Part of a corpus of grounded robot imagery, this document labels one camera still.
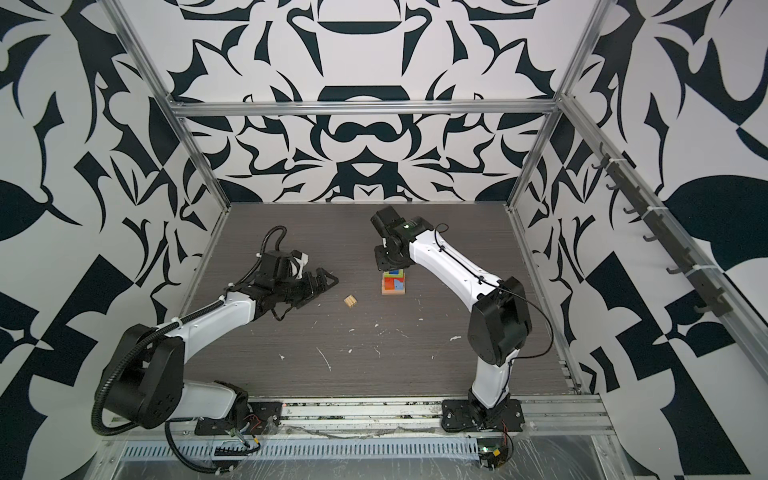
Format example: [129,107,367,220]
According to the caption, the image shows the green wood block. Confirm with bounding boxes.
[382,272,405,284]

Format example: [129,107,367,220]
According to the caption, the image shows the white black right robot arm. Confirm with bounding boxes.
[371,206,532,413]

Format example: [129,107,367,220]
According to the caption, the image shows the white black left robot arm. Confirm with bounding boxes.
[90,268,339,436]

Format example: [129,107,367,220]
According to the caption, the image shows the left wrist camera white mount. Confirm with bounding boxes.
[289,250,309,279]

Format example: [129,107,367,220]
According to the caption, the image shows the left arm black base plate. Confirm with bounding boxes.
[194,401,283,436]

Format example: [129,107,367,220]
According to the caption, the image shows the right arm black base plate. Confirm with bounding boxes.
[441,396,525,433]

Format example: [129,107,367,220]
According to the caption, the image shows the white slotted cable duct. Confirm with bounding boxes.
[119,436,481,462]

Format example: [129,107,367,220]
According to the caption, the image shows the aluminium horizontal frame bar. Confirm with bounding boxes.
[170,99,556,118]

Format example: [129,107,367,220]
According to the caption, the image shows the black corrugated cable conduit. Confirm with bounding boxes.
[91,299,223,437]

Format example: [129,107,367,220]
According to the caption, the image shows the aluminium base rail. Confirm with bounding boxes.
[280,395,614,435]

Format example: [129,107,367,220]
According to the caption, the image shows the aluminium corner frame post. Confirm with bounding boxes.
[98,0,232,211]

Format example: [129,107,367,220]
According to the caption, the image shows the black wall hook rack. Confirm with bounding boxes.
[592,142,733,317]

